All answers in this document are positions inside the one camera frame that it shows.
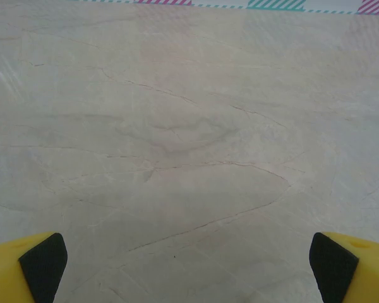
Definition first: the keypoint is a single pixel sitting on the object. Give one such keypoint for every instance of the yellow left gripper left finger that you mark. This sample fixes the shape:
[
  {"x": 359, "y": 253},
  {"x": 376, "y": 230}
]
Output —
[{"x": 6, "y": 271}]

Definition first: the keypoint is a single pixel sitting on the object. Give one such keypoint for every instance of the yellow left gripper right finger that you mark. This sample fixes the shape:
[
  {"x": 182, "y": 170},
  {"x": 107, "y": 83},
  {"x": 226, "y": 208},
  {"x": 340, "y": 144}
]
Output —
[{"x": 372, "y": 274}]

